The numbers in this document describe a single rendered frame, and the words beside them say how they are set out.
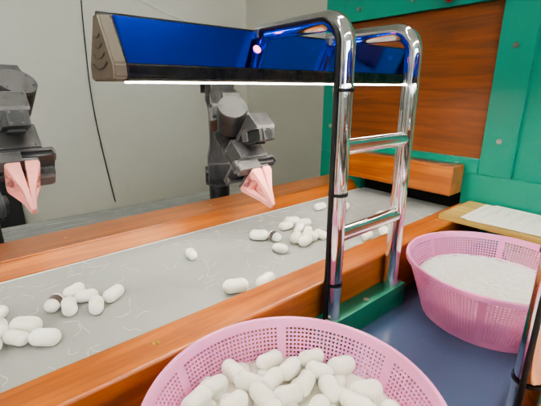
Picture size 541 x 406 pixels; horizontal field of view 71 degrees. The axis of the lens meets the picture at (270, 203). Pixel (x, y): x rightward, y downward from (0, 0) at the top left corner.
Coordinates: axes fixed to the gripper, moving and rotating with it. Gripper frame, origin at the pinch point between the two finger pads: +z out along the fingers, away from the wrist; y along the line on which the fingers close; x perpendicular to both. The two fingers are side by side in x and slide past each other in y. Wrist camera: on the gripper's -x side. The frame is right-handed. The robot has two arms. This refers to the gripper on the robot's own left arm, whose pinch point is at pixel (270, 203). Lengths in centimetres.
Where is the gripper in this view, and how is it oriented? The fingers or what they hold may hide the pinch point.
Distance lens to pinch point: 74.1
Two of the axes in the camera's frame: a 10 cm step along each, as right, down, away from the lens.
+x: -4.1, 5.9, 7.0
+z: 4.9, 7.9, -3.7
